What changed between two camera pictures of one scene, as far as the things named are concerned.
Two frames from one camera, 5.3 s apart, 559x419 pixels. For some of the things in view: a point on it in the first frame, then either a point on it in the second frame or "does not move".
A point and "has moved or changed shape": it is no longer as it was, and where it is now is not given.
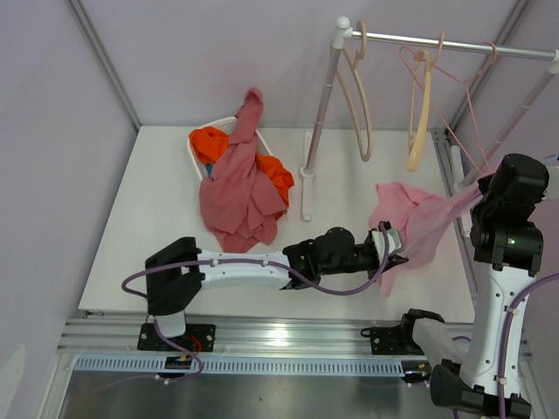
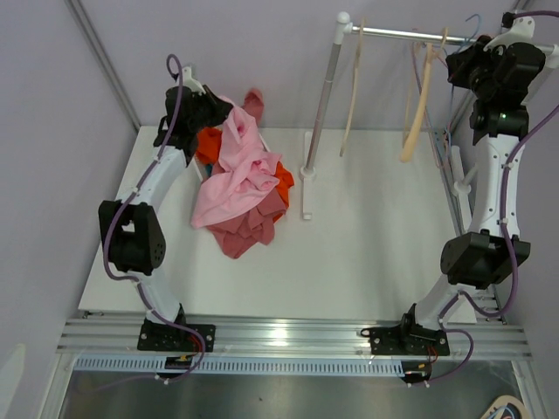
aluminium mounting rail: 314,336 does not move
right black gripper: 484,183 -> 458,64
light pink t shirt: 419,221 -> 245,169
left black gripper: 392,262 -> 220,108
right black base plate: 393,340 does not move
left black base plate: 196,338 does not move
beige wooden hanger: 424,66 has moved or changed shape
